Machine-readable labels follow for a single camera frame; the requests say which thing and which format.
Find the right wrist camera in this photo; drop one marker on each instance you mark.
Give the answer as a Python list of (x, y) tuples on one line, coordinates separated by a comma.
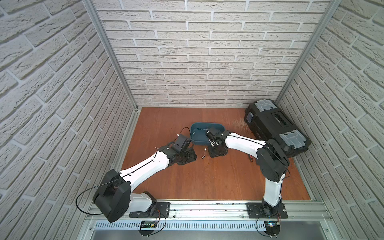
[(212, 135)]

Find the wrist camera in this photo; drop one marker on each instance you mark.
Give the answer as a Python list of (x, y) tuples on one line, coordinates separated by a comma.
[(181, 143), (212, 135)]

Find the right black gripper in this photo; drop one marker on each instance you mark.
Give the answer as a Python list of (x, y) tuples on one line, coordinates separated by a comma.
[(212, 154)]

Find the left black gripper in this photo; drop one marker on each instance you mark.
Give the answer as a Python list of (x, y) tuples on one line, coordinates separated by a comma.
[(187, 156)]

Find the green circuit board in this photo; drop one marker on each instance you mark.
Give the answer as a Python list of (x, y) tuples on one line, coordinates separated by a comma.
[(147, 228), (272, 229)]

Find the aluminium front rail frame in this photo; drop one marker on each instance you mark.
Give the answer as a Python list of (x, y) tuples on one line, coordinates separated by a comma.
[(194, 215)]

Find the right green circuit board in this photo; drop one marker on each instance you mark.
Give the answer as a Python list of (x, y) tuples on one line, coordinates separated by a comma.
[(272, 229)]

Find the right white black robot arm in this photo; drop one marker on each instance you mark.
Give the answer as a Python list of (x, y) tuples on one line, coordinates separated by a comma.
[(269, 156)]

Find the teal plastic storage box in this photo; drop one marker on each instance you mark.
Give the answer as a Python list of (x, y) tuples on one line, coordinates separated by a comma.
[(198, 132)]

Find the left green circuit board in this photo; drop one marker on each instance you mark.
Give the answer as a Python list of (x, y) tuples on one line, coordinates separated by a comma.
[(147, 228)]

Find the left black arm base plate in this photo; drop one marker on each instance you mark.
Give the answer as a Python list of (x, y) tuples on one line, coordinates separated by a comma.
[(155, 210)]

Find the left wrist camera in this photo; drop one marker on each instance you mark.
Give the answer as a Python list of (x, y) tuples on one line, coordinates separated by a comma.
[(181, 143)]

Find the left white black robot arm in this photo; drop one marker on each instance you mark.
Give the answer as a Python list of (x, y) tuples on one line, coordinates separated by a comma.
[(114, 195)]

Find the black grey toolbox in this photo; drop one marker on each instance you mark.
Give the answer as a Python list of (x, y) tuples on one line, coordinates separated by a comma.
[(267, 121)]

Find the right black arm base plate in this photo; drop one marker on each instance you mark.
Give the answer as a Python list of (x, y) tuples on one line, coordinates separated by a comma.
[(264, 211)]

